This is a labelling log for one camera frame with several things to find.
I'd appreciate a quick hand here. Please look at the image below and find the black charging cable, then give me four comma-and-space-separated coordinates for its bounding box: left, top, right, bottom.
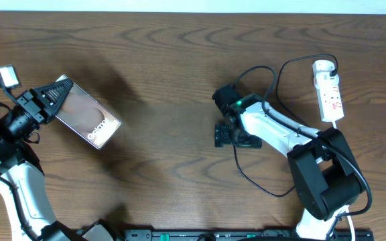
233, 54, 339, 198

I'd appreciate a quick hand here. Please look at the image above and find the smartphone with bronze back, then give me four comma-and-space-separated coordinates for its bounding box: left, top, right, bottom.
56, 83, 123, 149

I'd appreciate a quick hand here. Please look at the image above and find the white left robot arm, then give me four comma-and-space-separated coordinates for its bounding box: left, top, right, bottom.
0, 76, 81, 240

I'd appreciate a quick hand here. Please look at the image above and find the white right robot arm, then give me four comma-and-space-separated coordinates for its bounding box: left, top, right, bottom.
212, 85, 370, 240

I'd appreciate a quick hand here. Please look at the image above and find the white USB charger adapter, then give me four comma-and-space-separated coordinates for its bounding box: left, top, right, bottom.
312, 60, 338, 76

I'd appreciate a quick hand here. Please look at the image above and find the white power strip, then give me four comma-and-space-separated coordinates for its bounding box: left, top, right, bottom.
314, 72, 344, 123

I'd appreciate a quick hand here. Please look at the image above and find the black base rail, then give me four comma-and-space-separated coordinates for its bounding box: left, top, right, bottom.
75, 219, 375, 241

